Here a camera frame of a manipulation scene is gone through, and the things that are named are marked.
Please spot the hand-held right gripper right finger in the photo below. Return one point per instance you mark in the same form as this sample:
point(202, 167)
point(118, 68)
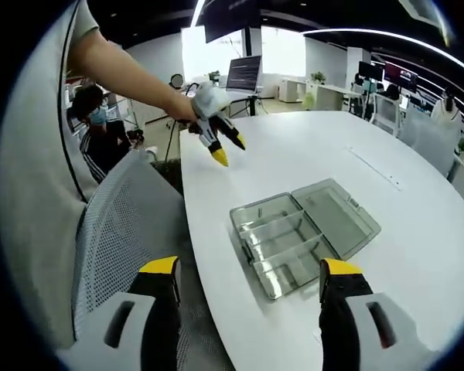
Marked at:
point(340, 309)

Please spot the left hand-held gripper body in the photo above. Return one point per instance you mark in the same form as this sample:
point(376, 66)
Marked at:
point(210, 100)

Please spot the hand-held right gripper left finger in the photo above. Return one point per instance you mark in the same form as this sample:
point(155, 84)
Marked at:
point(158, 309)

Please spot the clear grey guide fixture box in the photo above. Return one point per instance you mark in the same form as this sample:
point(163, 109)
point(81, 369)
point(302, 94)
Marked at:
point(332, 216)

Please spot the computer monitor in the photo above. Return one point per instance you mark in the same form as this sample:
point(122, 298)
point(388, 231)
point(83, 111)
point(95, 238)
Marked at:
point(244, 73)

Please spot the hanging dark screen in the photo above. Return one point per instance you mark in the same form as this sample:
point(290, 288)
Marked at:
point(226, 19)

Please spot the grey mesh office chair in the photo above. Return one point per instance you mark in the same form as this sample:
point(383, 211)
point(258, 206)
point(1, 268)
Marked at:
point(116, 224)

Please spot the potted plant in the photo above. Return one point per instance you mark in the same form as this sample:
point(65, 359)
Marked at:
point(318, 77)

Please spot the person's grey shirt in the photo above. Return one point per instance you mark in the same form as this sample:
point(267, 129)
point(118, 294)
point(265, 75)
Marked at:
point(35, 174)

